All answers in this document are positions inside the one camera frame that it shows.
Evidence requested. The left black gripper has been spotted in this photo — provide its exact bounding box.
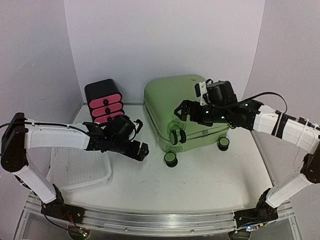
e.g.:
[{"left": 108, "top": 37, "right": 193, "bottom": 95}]
[{"left": 108, "top": 138, "right": 149, "bottom": 162}]

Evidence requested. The green hard-shell suitcase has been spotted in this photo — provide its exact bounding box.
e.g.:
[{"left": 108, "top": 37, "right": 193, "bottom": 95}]
[{"left": 143, "top": 73, "right": 231, "bottom": 168}]

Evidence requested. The white perforated plastic basket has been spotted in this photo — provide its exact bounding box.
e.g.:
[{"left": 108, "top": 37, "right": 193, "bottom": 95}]
[{"left": 49, "top": 147, "right": 112, "bottom": 193}]

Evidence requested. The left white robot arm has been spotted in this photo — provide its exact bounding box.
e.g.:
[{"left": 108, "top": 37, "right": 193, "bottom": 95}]
[{"left": 0, "top": 112, "right": 149, "bottom": 219}]

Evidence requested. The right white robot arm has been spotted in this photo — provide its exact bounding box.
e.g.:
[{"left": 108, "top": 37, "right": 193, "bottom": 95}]
[{"left": 173, "top": 100, "right": 320, "bottom": 222}]

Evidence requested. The black pink drawer organizer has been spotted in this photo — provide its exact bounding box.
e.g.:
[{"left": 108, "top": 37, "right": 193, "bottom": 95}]
[{"left": 84, "top": 78, "right": 125, "bottom": 124}]

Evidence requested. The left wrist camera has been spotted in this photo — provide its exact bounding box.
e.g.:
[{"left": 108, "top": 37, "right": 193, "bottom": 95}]
[{"left": 103, "top": 115, "right": 143, "bottom": 142}]

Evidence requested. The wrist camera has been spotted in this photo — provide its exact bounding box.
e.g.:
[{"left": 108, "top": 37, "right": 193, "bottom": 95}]
[
  {"left": 103, "top": 115, "right": 143, "bottom": 142},
  {"left": 194, "top": 79, "right": 238, "bottom": 106}
]

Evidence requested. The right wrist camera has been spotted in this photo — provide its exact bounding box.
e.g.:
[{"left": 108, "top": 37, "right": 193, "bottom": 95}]
[{"left": 194, "top": 79, "right": 238, "bottom": 106}]

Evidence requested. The aluminium front rail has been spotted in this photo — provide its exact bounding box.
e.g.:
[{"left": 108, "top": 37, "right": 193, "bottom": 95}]
[{"left": 22, "top": 207, "right": 296, "bottom": 235}]

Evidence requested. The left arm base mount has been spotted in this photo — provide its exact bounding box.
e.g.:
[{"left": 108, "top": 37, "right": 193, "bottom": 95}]
[{"left": 41, "top": 203, "right": 85, "bottom": 224}]

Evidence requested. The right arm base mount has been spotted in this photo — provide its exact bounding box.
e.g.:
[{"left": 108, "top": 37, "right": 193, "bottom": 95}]
[{"left": 233, "top": 200, "right": 278, "bottom": 229}]

